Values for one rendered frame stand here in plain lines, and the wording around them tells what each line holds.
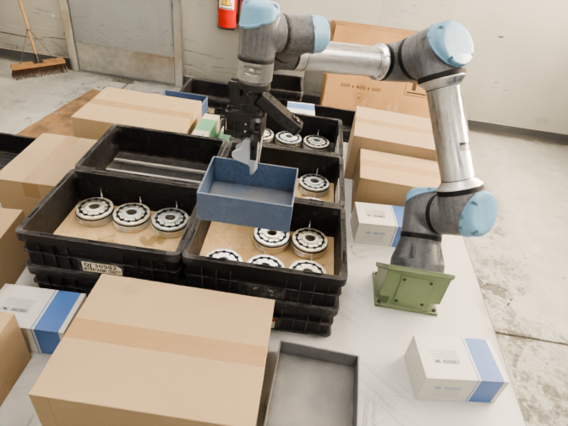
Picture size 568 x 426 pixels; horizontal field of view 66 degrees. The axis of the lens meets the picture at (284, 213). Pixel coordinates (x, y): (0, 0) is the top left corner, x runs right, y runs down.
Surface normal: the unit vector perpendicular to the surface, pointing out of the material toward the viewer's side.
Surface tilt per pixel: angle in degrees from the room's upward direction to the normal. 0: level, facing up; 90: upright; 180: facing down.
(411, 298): 90
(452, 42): 48
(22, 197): 90
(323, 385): 0
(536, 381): 0
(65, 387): 0
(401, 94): 76
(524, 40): 90
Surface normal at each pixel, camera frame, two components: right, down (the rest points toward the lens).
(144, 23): -0.11, 0.59
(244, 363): 0.11, -0.79
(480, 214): 0.50, 0.14
